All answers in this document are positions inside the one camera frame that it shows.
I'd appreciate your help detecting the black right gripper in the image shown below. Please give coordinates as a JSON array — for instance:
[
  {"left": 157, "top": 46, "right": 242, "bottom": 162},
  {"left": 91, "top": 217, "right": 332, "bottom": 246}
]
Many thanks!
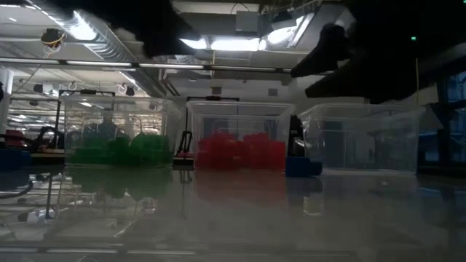
[{"left": 291, "top": 0, "right": 466, "bottom": 105}]

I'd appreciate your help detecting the blue plastic building block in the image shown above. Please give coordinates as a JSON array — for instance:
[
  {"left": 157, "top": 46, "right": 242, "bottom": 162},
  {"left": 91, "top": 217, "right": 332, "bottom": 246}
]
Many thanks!
[{"left": 285, "top": 156, "right": 323, "bottom": 178}]

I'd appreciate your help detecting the red plastic building block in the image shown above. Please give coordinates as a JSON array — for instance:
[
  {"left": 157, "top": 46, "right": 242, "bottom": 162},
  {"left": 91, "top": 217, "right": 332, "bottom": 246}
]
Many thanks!
[
  {"left": 269, "top": 140, "right": 287, "bottom": 170},
  {"left": 232, "top": 140, "right": 272, "bottom": 170},
  {"left": 195, "top": 138, "right": 226, "bottom": 170}
]

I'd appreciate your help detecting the large red building block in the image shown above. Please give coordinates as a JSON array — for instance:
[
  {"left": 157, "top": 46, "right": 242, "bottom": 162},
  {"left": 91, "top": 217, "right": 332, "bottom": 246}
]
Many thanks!
[{"left": 242, "top": 132, "right": 270, "bottom": 143}]

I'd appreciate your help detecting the green plastic building block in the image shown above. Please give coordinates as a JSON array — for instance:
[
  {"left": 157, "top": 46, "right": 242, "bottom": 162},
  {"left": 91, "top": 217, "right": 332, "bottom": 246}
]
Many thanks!
[
  {"left": 130, "top": 133, "right": 173, "bottom": 165},
  {"left": 107, "top": 136, "right": 133, "bottom": 165},
  {"left": 68, "top": 137, "right": 109, "bottom": 165}
]

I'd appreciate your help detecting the clear plastic bin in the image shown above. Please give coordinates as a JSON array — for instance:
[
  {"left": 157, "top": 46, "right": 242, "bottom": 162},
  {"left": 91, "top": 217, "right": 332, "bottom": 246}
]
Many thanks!
[
  {"left": 60, "top": 94, "right": 183, "bottom": 169},
  {"left": 186, "top": 100, "right": 296, "bottom": 172},
  {"left": 297, "top": 103, "right": 427, "bottom": 175}
]

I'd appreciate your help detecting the grey ceiling box unit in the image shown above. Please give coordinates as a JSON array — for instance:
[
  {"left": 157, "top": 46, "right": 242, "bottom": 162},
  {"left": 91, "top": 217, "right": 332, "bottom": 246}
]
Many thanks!
[{"left": 235, "top": 10, "right": 260, "bottom": 33}]

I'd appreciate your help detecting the bright ceiling light panel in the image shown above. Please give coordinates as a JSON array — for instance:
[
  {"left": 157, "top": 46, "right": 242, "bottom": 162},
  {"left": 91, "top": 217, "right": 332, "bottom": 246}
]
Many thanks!
[
  {"left": 210, "top": 37, "right": 262, "bottom": 52},
  {"left": 180, "top": 36, "right": 209, "bottom": 51}
]

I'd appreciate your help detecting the blue background panel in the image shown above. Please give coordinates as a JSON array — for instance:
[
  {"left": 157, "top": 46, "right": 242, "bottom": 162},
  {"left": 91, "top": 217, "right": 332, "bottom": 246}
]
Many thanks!
[{"left": 418, "top": 72, "right": 466, "bottom": 163}]

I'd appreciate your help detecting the black clamp behind bins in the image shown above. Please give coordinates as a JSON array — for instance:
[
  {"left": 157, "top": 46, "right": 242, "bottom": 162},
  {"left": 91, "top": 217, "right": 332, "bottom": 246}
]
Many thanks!
[{"left": 176, "top": 130, "right": 194, "bottom": 163}]

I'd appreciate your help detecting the grey horizontal ceiling pipe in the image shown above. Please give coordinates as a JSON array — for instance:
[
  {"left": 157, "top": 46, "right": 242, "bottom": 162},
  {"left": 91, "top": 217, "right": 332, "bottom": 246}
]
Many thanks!
[{"left": 0, "top": 57, "right": 292, "bottom": 74}]

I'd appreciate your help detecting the white translucent table mat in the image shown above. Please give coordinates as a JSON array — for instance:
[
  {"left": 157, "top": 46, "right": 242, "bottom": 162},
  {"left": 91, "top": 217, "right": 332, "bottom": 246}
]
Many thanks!
[{"left": 0, "top": 163, "right": 466, "bottom": 262}]

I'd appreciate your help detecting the person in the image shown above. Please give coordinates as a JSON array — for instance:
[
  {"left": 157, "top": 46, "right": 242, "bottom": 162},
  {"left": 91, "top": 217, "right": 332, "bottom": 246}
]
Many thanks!
[{"left": 95, "top": 107, "right": 121, "bottom": 141}]

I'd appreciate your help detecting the red background object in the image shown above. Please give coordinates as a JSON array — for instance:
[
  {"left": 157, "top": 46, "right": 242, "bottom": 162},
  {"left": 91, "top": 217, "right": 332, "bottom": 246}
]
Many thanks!
[{"left": 4, "top": 130, "right": 25, "bottom": 147}]

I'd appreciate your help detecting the black camera stand pole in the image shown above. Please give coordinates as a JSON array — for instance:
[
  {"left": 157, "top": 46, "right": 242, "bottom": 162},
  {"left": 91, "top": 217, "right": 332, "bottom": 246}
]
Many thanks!
[{"left": 288, "top": 115, "right": 306, "bottom": 158}]

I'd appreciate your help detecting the silver ventilation duct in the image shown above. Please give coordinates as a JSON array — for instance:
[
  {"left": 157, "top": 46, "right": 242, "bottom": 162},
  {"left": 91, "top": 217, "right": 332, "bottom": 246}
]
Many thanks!
[{"left": 71, "top": 9, "right": 146, "bottom": 63}]

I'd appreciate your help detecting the hanging cable reel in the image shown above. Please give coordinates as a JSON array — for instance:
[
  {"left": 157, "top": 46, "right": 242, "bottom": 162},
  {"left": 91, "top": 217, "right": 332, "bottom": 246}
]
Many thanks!
[{"left": 40, "top": 28, "right": 67, "bottom": 49}]

